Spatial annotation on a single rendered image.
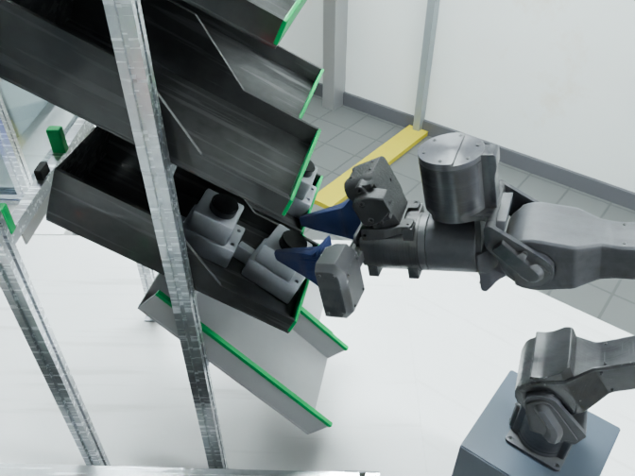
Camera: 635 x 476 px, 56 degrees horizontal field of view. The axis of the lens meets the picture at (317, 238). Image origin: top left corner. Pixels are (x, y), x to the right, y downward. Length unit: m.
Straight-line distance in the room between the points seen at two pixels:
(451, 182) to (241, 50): 0.36
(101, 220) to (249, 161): 0.16
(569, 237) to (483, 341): 0.60
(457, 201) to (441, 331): 0.62
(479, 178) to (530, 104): 2.58
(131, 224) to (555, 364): 0.44
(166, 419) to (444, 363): 0.47
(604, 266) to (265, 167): 0.32
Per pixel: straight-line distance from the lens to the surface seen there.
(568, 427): 0.68
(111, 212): 0.62
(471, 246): 0.55
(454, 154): 0.52
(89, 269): 1.29
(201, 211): 0.64
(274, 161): 0.60
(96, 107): 0.55
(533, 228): 0.55
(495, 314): 1.17
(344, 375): 1.03
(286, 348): 0.83
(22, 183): 1.50
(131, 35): 0.47
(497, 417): 0.78
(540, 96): 3.06
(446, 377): 1.05
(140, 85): 0.49
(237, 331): 0.78
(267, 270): 0.65
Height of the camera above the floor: 1.68
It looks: 40 degrees down
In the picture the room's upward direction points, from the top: straight up
